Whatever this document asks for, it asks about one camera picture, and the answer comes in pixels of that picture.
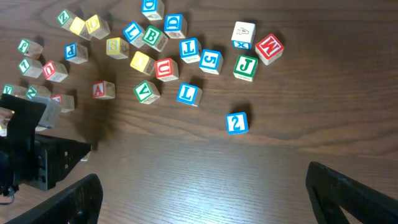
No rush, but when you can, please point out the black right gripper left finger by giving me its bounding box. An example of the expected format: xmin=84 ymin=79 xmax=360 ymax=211
xmin=7 ymin=174 xmax=103 ymax=224

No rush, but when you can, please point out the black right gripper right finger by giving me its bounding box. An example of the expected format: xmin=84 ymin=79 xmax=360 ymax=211
xmin=305 ymin=161 xmax=397 ymax=223

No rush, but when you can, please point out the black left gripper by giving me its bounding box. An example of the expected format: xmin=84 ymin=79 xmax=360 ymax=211
xmin=1 ymin=93 xmax=91 ymax=190

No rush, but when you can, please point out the yellow O block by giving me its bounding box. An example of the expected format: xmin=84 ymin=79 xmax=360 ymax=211
xmin=85 ymin=14 xmax=110 ymax=40

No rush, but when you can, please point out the yellow C block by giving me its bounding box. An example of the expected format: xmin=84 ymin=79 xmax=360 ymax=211
xmin=0 ymin=108 xmax=14 ymax=137

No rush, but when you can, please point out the green N block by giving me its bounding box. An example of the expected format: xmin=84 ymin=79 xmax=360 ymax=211
xmin=25 ymin=85 xmax=52 ymax=100

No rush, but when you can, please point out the green v block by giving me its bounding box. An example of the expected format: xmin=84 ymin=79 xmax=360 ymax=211
xmin=134 ymin=80 xmax=160 ymax=105
xmin=2 ymin=84 xmax=27 ymax=100

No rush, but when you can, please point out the red E block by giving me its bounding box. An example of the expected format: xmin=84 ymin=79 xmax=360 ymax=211
xmin=51 ymin=94 xmax=75 ymax=113

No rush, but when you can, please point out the red U block left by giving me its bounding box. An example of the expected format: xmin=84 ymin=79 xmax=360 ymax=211
xmin=42 ymin=61 xmax=68 ymax=82

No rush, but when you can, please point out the red u block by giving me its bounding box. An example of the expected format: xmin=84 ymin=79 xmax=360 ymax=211
xmin=42 ymin=61 xmax=68 ymax=82
xmin=155 ymin=58 xmax=179 ymax=82

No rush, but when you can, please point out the red A block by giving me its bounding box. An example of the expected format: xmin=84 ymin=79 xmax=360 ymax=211
xmin=92 ymin=80 xmax=116 ymax=100

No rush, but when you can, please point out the green J block left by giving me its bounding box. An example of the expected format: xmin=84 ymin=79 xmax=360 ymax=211
xmin=17 ymin=39 xmax=44 ymax=60

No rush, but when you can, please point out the green j block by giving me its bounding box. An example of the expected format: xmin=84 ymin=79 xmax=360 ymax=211
xmin=17 ymin=39 xmax=44 ymax=60
xmin=233 ymin=55 xmax=258 ymax=82

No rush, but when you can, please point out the blue 2 block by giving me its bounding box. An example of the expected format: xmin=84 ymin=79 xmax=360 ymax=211
xmin=225 ymin=112 xmax=249 ymax=134

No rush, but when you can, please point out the blue P block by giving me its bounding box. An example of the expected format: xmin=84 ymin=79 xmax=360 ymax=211
xmin=64 ymin=42 xmax=88 ymax=64

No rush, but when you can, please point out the green V block right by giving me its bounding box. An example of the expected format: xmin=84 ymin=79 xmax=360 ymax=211
xmin=134 ymin=80 xmax=160 ymax=105

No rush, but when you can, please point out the yellow block beside Z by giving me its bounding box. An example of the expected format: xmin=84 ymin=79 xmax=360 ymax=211
xmin=69 ymin=17 xmax=92 ymax=40

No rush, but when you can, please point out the yellow S block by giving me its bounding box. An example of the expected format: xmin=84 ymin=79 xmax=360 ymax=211
xmin=106 ymin=37 xmax=129 ymax=60

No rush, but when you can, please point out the green Z block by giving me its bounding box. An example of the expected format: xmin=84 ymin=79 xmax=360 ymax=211
xmin=57 ymin=9 xmax=76 ymax=30

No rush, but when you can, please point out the green J block right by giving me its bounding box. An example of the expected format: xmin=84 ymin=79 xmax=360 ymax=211
xmin=233 ymin=55 xmax=258 ymax=82

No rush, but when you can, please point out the yellow U block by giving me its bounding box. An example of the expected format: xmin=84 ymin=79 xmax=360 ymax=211
xmin=130 ymin=51 xmax=155 ymax=76

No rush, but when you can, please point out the blue L block lower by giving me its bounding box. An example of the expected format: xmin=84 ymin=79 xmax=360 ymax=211
xmin=177 ymin=83 xmax=203 ymax=106

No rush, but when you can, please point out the blue l block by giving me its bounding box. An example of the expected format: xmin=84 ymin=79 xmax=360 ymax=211
xmin=177 ymin=83 xmax=203 ymax=106
xmin=123 ymin=21 xmax=145 ymax=49

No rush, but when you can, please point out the red M block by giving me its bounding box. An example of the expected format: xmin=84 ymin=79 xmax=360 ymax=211
xmin=255 ymin=34 xmax=284 ymax=65

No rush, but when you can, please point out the red U block right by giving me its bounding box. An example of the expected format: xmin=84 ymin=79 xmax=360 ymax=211
xmin=155 ymin=58 xmax=179 ymax=82

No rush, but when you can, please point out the blue L block upper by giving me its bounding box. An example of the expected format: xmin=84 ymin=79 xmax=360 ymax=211
xmin=123 ymin=21 xmax=145 ymax=49

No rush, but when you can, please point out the blue 5 block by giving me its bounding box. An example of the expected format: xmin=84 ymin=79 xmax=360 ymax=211
xmin=199 ymin=49 xmax=223 ymax=75

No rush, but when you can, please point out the green B block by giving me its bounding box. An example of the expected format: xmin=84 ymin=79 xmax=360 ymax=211
xmin=142 ymin=26 xmax=169 ymax=52

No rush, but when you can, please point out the blue X block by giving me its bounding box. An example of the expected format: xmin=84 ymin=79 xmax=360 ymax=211
xmin=231 ymin=21 xmax=256 ymax=50

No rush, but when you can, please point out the blue T block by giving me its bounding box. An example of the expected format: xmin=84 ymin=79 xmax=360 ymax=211
xmin=179 ymin=37 xmax=201 ymax=63

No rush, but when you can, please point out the blue D block far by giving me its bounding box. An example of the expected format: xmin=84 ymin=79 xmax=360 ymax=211
xmin=141 ymin=0 xmax=165 ymax=21

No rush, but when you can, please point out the blue d block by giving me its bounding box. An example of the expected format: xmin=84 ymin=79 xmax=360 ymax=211
xmin=164 ymin=14 xmax=188 ymax=39
xmin=141 ymin=0 xmax=165 ymax=21

